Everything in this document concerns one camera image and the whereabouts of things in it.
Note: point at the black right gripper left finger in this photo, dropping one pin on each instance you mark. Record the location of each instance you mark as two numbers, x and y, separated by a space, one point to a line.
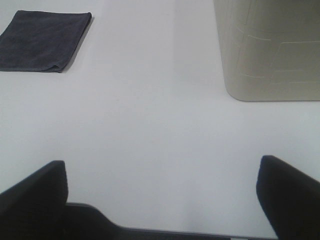
32 208

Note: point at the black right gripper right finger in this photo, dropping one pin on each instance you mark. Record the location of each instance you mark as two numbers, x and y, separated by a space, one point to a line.
289 198

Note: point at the dark grey towel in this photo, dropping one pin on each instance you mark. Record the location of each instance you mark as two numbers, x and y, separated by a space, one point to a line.
39 41

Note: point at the beige plastic bin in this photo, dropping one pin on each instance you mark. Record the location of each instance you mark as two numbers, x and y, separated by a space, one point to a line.
270 49

